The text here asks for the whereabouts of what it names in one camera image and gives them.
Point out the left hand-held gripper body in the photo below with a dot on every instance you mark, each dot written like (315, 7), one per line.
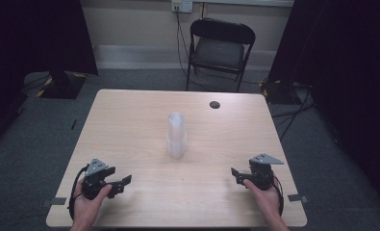
(96, 179)

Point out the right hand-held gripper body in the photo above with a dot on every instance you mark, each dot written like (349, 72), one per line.
(263, 174)

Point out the stack of clear cups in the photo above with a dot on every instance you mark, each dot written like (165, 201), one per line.
(176, 138)

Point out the person's right hand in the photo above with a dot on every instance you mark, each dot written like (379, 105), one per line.
(269, 202)

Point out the person's left hand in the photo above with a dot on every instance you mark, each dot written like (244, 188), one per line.
(85, 210)

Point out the grey tape strip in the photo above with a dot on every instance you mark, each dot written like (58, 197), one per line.
(57, 201)
(296, 198)

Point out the black round table grommet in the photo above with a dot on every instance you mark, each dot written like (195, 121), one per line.
(215, 104)

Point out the black stand base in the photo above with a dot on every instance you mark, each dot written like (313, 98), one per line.
(280, 93)
(64, 86)

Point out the black folding chair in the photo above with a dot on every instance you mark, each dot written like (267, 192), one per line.
(218, 51)

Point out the dark curtain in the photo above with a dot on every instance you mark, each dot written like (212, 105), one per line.
(27, 41)
(348, 80)

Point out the white wall socket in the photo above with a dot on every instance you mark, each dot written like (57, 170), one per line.
(182, 5)

